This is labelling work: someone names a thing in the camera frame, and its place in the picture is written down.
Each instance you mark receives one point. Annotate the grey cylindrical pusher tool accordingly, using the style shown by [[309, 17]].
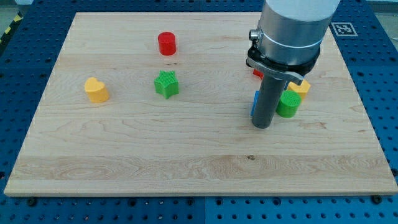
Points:
[[268, 98]]

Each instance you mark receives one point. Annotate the green star block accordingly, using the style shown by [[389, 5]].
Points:
[[166, 84]]

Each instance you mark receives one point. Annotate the blue block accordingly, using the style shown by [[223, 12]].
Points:
[[256, 94]]

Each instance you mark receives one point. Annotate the wooden board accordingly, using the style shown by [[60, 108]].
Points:
[[200, 141]]

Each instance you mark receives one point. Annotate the green cylinder block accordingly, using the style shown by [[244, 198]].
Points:
[[288, 104]]

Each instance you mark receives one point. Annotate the red block behind tool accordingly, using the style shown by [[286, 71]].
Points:
[[258, 73]]

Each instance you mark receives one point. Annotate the yellow hexagon block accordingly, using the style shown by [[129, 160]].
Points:
[[301, 89]]

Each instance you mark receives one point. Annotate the red cylinder block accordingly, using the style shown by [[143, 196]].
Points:
[[167, 43]]

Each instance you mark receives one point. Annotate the yellow heart block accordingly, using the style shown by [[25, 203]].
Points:
[[96, 90]]

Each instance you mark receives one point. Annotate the fiducial marker tag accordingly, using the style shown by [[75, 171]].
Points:
[[344, 29]]

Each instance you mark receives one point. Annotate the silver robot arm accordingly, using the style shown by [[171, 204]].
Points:
[[286, 42]]

